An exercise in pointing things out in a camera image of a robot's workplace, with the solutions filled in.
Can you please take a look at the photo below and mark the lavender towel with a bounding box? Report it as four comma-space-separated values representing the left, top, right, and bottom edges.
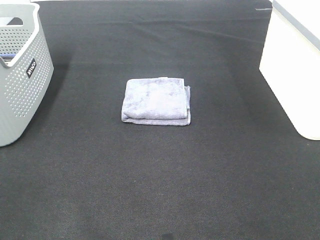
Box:
121, 77, 191, 126

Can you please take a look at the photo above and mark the black table mat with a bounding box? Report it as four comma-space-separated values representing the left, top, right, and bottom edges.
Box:
0, 0, 320, 240

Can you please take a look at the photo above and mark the grey perforated laundry basket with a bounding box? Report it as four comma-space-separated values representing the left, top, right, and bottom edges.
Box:
0, 0, 54, 147

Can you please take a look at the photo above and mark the white plastic storage bin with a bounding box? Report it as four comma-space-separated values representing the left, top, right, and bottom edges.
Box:
259, 0, 320, 141

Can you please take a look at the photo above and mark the blue towel in basket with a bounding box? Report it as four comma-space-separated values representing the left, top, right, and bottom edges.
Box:
0, 53, 16, 62

